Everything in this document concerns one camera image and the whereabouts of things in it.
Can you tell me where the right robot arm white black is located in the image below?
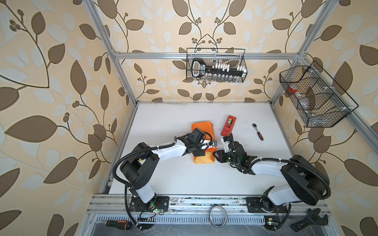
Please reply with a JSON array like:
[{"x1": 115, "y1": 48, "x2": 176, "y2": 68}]
[{"x1": 213, "y1": 134, "x2": 331, "y2": 211}]

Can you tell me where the metal ring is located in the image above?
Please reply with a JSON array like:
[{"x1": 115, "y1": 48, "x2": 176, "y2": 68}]
[{"x1": 209, "y1": 205, "x2": 228, "y2": 228}]

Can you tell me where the red tape dispenser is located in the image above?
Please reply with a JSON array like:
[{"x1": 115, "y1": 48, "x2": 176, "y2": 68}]
[{"x1": 221, "y1": 116, "x2": 237, "y2": 137}]

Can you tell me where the black wire basket right wall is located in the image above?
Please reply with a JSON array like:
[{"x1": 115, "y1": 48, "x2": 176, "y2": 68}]
[{"x1": 280, "y1": 61, "x2": 358, "y2": 128}]

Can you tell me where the aluminium front rail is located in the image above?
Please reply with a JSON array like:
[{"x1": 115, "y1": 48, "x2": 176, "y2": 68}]
[{"x1": 86, "y1": 195, "x2": 331, "y2": 226}]

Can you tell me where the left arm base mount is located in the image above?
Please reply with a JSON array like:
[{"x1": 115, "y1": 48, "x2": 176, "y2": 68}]
[{"x1": 129, "y1": 196, "x2": 169, "y2": 213}]

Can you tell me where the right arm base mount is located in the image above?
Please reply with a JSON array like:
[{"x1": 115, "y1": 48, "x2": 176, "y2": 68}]
[{"x1": 245, "y1": 197, "x2": 287, "y2": 213}]

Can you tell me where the black wire basket wall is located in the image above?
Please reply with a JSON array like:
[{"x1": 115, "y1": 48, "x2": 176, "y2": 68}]
[
  {"x1": 280, "y1": 61, "x2": 358, "y2": 128},
  {"x1": 186, "y1": 47, "x2": 248, "y2": 83}
]

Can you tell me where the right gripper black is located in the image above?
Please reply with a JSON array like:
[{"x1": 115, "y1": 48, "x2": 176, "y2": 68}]
[{"x1": 212, "y1": 149, "x2": 239, "y2": 166}]

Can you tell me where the black wire basket back wall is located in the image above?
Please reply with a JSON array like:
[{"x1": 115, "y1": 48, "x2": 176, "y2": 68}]
[{"x1": 186, "y1": 47, "x2": 248, "y2": 83}]

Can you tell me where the socket set black rail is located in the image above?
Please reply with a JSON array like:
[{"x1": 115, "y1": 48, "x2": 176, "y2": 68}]
[{"x1": 189, "y1": 58, "x2": 248, "y2": 80}]

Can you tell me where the yellow orange wrapping paper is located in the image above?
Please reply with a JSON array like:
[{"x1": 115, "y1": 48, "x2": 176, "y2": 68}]
[{"x1": 192, "y1": 121, "x2": 217, "y2": 164}]

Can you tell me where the orange black screwdriver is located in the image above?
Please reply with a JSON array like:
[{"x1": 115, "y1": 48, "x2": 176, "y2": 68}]
[{"x1": 105, "y1": 220, "x2": 132, "y2": 230}]

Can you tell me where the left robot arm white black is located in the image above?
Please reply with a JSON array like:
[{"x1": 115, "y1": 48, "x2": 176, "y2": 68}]
[{"x1": 112, "y1": 128, "x2": 217, "y2": 205}]

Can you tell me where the ratchet wrench red handle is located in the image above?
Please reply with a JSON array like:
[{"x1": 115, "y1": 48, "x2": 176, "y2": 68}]
[{"x1": 252, "y1": 124, "x2": 264, "y2": 141}]

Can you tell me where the black adjustable wrench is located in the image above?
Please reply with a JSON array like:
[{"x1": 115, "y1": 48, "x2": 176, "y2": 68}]
[{"x1": 291, "y1": 208, "x2": 329, "y2": 232}]

